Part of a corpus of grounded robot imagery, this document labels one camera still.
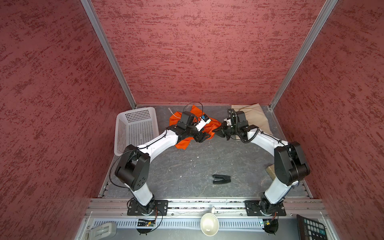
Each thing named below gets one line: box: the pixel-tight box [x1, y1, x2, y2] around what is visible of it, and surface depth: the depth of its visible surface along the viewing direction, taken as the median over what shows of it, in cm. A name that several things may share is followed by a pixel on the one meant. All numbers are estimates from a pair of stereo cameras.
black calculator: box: [296, 214, 328, 240], surface depth 69 cm
